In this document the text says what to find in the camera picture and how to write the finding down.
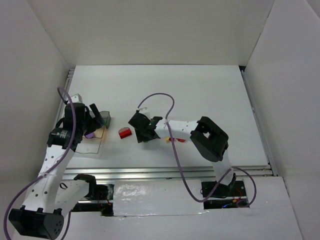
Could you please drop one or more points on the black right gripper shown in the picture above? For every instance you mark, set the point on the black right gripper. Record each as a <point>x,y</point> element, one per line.
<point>141,128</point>

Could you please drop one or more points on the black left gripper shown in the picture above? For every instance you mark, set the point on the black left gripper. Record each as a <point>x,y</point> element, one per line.
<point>93,120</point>

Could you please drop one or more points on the purple rounded lego block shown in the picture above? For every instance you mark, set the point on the purple rounded lego block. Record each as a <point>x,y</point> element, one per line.
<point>90,135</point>

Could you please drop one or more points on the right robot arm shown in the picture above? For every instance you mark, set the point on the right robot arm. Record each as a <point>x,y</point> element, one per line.
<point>208,138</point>

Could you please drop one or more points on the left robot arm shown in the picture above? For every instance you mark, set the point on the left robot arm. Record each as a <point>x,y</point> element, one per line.
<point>43,212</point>

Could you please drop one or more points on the red brick with cupcake print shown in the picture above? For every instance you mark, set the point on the red brick with cupcake print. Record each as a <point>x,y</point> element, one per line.
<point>124,132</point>

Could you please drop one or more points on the colourless clear container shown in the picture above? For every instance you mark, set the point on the colourless clear container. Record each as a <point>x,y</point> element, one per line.
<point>89,148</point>

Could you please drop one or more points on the red flower print block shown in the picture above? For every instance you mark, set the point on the red flower print block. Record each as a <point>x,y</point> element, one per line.
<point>181,140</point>

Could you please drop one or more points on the white foam cover panel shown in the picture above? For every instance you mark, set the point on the white foam cover panel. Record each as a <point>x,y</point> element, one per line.
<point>154,198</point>

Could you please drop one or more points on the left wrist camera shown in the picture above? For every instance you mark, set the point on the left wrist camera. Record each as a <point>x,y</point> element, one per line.
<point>75,99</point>

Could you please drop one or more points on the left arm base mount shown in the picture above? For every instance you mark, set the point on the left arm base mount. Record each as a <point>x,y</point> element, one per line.
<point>100,195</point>

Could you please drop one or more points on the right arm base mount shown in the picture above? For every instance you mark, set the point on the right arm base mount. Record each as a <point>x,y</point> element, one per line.
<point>223,198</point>

